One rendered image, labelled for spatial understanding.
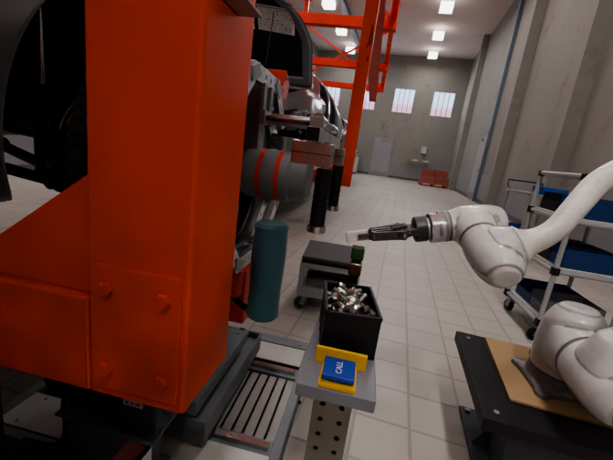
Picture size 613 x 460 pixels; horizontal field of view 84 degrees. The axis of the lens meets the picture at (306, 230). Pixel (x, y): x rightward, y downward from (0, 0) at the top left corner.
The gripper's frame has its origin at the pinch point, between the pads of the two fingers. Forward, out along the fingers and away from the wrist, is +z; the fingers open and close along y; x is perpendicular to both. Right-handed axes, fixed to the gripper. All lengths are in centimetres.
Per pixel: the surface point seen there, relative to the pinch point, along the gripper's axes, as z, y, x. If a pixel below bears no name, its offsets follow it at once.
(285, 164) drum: 16.9, 10.7, -23.7
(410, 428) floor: -11, -8, 76
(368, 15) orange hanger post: -49, -361, -182
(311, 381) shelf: 13.8, 35.8, 22.3
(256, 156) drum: 24.4, 9.3, -26.9
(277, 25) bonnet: 56, -310, -173
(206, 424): 48, 23, 44
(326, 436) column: 14, 24, 47
